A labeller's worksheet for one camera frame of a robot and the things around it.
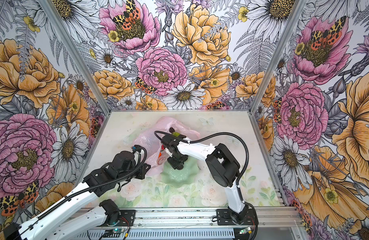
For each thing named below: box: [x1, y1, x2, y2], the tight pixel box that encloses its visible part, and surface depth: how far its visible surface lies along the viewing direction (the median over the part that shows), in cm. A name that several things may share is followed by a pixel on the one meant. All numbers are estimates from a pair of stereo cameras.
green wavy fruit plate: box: [161, 157, 200, 188], surface depth 89 cm
